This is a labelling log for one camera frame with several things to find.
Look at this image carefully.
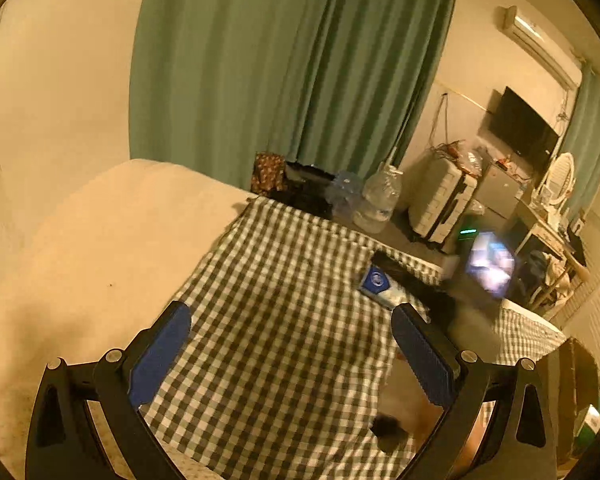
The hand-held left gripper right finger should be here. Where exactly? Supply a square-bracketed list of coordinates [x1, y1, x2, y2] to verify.
[391, 303, 563, 480]

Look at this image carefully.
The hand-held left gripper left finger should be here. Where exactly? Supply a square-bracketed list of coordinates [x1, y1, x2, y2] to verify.
[25, 301, 193, 480]

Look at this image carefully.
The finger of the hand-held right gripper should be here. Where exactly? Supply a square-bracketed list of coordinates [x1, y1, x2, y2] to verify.
[370, 252, 458, 331]

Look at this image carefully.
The checkered desktop tablecloth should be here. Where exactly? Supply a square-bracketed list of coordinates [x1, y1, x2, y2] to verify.
[140, 195, 566, 480]

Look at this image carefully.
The blue tissue pack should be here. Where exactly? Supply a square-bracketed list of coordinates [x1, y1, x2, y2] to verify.
[357, 266, 416, 311]

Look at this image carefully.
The person's leg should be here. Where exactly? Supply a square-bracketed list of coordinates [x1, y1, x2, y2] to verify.
[380, 355, 486, 466]

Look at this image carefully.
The white dressing table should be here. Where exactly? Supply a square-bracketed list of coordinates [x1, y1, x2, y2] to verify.
[517, 195, 591, 311]

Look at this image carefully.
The grey mini fridge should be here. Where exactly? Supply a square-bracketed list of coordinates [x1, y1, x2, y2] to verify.
[472, 162, 528, 221]

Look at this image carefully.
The small black object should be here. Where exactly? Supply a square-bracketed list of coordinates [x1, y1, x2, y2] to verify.
[370, 412, 411, 453]

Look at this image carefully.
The white suitcase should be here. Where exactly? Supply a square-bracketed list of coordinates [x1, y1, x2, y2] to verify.
[407, 152, 481, 248]

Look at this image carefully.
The clear water bottle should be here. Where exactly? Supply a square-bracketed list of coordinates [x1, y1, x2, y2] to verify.
[352, 162, 403, 233]

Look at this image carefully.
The clear plastic bag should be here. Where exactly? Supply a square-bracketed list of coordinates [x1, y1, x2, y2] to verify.
[455, 140, 483, 173]

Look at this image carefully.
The white oval mirror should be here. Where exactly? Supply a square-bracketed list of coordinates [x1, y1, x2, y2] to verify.
[535, 152, 577, 211]

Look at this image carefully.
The cream bed blanket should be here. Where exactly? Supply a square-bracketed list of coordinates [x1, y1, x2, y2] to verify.
[0, 158, 258, 480]

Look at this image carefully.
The crushed clear bottle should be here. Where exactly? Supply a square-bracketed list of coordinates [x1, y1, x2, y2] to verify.
[326, 171, 365, 221]

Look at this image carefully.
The cardboard box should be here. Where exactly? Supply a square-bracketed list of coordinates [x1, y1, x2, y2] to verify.
[535, 337, 600, 471]

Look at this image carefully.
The black television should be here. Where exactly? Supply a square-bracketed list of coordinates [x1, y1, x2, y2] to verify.
[487, 86, 561, 173]

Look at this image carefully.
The black bag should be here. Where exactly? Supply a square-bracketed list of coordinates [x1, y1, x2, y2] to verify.
[267, 161, 338, 218]

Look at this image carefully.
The narrow green curtain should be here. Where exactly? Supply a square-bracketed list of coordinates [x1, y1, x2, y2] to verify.
[560, 62, 600, 221]

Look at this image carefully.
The brown patterned gift bag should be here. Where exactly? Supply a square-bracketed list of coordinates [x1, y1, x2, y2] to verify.
[250, 152, 286, 196]

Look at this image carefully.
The white air conditioner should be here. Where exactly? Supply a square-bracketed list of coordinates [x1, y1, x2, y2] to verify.
[497, 5, 583, 88]

